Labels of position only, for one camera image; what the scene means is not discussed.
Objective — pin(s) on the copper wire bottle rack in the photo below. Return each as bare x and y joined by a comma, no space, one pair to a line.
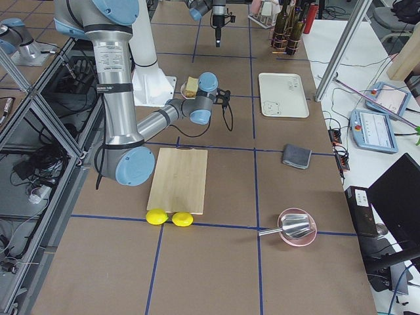
283,50

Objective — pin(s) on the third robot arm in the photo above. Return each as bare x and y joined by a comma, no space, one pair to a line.
18,43

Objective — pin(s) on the red thermos bottle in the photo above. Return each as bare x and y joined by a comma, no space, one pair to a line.
312,11

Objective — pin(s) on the white wire cup rack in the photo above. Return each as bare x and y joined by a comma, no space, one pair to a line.
264,12

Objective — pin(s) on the bread slice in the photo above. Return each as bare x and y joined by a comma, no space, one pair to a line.
191,87

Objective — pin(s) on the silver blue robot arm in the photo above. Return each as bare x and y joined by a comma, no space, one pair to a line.
123,46

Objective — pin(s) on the metal scoop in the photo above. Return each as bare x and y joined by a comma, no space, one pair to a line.
292,226

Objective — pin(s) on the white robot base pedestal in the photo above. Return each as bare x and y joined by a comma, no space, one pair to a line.
151,87

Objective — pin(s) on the black computer box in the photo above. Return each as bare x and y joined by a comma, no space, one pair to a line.
361,211

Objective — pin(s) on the blue teach pendant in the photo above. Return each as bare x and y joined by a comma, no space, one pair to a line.
373,131
393,98

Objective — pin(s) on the dark green wine bottle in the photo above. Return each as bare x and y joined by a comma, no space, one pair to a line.
280,29

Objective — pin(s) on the aluminium frame post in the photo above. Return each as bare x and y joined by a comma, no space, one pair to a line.
348,33

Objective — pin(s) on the pink bowl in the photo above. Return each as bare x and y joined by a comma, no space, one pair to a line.
300,242

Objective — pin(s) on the yellow lemon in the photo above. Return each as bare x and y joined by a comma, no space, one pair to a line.
156,216
182,219

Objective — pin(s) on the black laptop monitor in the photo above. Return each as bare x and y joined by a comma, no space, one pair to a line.
395,197

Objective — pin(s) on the grey folded cloth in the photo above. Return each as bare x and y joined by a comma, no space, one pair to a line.
296,156

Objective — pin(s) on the cream bear tray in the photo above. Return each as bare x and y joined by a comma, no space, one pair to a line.
282,95

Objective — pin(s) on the wooden cutting board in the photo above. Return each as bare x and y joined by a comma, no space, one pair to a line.
179,181

